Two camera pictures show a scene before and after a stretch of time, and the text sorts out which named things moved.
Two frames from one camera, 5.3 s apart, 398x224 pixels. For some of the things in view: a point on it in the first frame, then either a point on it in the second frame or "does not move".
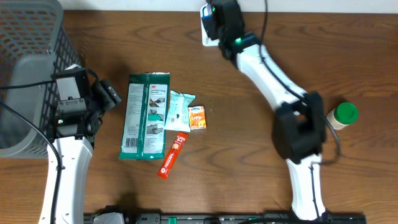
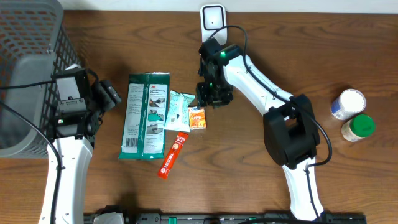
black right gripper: [211, 26] → [203, 97]
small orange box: [197, 117] does not move
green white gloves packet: [143, 129] does not move
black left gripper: [108, 94] does not move
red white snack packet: [171, 157] does not move
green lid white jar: [344, 114] → [358, 128]
